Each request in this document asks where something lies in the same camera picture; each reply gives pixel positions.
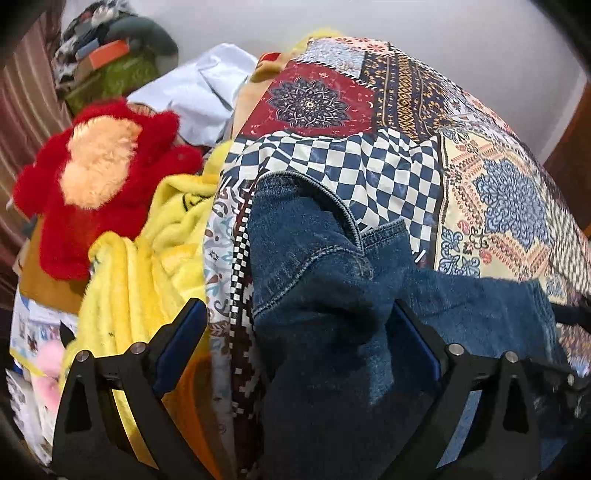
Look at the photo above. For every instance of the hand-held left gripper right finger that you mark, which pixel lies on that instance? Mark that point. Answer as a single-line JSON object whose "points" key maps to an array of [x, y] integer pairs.
{"points": [[418, 344]]}

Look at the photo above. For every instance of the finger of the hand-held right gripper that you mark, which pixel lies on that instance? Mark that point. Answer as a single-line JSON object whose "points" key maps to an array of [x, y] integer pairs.
{"points": [[554, 371], [575, 314]]}

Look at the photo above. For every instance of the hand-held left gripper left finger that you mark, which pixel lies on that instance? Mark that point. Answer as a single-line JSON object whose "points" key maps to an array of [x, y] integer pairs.
{"points": [[182, 344]]}

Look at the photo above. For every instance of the blue denim jeans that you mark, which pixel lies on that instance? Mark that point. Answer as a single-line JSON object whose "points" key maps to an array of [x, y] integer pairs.
{"points": [[332, 323]]}

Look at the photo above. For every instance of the orange cloth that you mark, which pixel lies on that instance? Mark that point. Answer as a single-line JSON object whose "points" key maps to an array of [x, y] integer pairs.
{"points": [[198, 415]]}

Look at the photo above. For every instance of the yellow fleece blanket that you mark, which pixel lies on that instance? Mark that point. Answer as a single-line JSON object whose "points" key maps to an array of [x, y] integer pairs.
{"points": [[152, 267]]}

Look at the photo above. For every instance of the brown cloth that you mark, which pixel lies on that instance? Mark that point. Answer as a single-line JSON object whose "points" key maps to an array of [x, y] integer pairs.
{"points": [[48, 281]]}

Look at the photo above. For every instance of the white printed box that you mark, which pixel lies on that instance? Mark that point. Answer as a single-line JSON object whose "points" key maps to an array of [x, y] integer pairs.
{"points": [[32, 332]]}

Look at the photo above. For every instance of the red plush toy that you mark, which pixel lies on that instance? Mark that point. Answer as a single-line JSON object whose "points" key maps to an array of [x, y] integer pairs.
{"points": [[106, 184]]}

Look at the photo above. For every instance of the patchwork printed bedspread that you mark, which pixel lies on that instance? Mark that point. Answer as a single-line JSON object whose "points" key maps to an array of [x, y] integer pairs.
{"points": [[392, 138]]}

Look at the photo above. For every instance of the pale blue shirt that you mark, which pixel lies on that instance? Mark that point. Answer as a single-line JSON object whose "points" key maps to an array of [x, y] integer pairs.
{"points": [[198, 92]]}

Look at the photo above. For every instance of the striped curtain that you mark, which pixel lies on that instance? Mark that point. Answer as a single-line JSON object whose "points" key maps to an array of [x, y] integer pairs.
{"points": [[27, 120]]}

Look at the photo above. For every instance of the mustard plush blanket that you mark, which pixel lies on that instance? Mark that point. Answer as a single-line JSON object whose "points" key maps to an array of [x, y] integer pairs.
{"points": [[277, 60]]}

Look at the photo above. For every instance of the orange box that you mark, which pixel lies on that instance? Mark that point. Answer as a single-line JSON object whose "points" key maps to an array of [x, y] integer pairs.
{"points": [[108, 53]]}

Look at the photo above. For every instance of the grey plush cushion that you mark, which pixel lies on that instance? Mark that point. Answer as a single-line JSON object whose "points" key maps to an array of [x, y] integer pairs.
{"points": [[143, 34]]}

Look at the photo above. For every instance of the wooden door frame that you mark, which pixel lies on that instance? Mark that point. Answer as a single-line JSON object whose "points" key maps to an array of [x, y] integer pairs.
{"points": [[570, 152]]}

